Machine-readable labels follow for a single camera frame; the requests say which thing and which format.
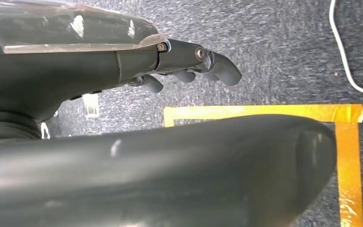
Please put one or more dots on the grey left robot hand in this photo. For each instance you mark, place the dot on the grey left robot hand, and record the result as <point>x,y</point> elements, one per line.
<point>169,175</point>

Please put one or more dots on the yellow floor tape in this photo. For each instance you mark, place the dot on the yellow floor tape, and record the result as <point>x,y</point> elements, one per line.
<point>350,156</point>

